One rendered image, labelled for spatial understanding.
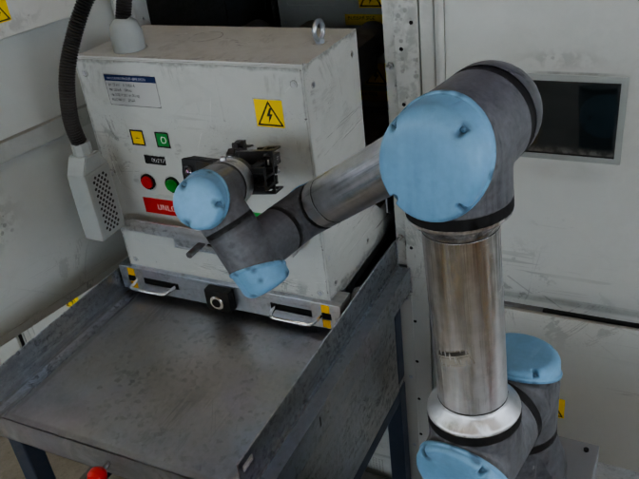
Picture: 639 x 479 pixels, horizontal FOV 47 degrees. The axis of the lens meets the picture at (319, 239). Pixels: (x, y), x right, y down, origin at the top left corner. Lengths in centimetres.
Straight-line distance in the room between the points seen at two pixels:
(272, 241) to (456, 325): 32
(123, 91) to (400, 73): 53
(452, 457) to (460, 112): 42
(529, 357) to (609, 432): 75
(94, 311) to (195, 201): 72
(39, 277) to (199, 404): 55
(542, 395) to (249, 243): 44
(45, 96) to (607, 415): 137
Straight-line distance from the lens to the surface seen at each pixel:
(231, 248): 102
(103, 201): 151
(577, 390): 172
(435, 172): 73
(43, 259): 175
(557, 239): 151
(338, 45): 135
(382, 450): 208
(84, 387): 151
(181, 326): 159
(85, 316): 166
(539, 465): 115
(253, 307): 153
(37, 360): 159
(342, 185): 101
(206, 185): 99
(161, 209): 154
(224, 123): 135
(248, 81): 129
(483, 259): 80
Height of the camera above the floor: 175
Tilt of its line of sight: 30 degrees down
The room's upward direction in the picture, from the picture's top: 7 degrees counter-clockwise
